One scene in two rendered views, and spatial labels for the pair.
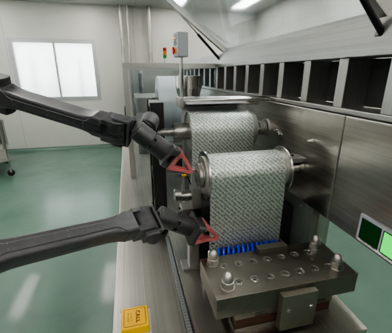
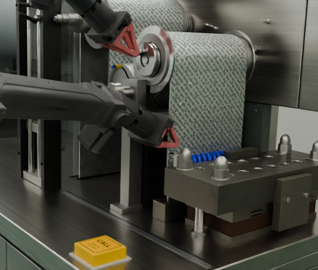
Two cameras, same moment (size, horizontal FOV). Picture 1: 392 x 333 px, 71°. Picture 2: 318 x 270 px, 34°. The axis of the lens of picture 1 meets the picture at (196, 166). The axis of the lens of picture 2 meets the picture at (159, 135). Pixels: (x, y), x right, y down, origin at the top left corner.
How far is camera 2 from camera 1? 59 cm
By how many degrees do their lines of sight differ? 26
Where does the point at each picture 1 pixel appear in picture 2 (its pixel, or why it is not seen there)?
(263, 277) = (251, 170)
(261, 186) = (223, 73)
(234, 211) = (196, 106)
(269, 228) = (231, 134)
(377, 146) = not seen: outside the picture
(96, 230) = (74, 90)
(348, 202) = not seen: outside the picture
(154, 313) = not seen: hidden behind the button
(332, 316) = not seen: outside the picture
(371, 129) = not seen: outside the picture
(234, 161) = (192, 38)
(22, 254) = (21, 90)
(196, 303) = (165, 232)
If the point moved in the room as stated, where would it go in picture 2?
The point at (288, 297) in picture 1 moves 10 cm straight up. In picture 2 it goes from (287, 181) to (291, 133)
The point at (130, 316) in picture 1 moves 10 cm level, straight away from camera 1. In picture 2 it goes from (93, 245) to (63, 229)
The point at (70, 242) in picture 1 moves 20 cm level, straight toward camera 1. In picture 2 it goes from (57, 94) to (164, 109)
